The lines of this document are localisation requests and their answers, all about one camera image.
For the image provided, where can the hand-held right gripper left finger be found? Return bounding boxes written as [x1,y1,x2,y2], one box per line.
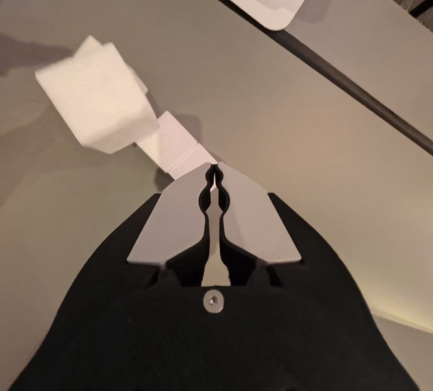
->
[127,162,216,286]

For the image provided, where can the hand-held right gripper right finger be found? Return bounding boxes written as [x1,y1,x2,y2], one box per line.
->
[215,161,302,285]

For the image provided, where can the white hard foam cube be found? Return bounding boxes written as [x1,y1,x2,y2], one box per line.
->
[34,56,160,155]
[71,35,149,101]
[137,111,199,173]
[168,143,219,193]

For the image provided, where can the black partition post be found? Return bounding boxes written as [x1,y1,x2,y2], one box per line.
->
[409,0,433,18]

